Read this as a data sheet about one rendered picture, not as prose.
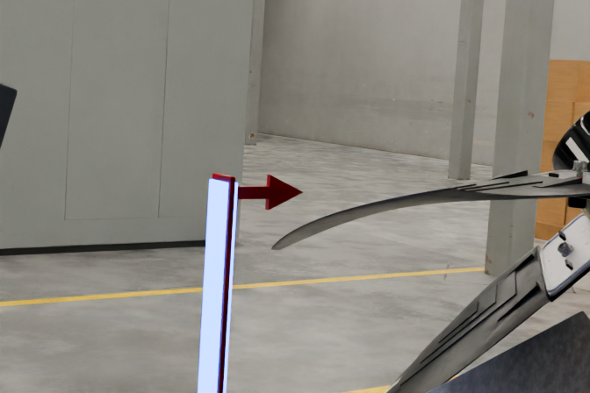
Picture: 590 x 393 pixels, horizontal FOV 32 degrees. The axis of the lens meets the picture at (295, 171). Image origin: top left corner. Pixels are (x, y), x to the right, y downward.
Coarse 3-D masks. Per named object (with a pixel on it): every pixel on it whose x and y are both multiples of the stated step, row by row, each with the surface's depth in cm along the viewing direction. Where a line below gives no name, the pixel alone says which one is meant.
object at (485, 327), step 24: (528, 264) 99; (504, 288) 99; (528, 288) 95; (480, 312) 99; (504, 312) 95; (528, 312) 93; (456, 336) 100; (480, 336) 96; (504, 336) 93; (432, 360) 100; (456, 360) 96; (408, 384) 100; (432, 384) 95
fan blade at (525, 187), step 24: (432, 192) 65; (456, 192) 66; (480, 192) 68; (504, 192) 74; (528, 192) 75; (552, 192) 76; (576, 192) 78; (336, 216) 72; (360, 216) 77; (288, 240) 81
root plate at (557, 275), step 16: (576, 224) 98; (560, 240) 98; (576, 240) 95; (544, 256) 99; (560, 256) 96; (576, 256) 93; (544, 272) 96; (560, 272) 94; (576, 272) 91; (560, 288) 92
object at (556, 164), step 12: (588, 120) 90; (576, 132) 91; (588, 132) 90; (564, 144) 92; (576, 144) 91; (588, 144) 90; (564, 156) 92; (588, 156) 90; (564, 168) 93; (588, 168) 90; (588, 204) 91; (588, 216) 92
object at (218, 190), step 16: (224, 192) 66; (208, 208) 67; (224, 208) 66; (208, 224) 67; (224, 224) 66; (208, 240) 67; (224, 240) 66; (208, 256) 67; (224, 256) 66; (208, 272) 67; (208, 288) 67; (208, 304) 67; (208, 320) 67; (208, 336) 67; (208, 352) 67; (208, 368) 67; (208, 384) 67
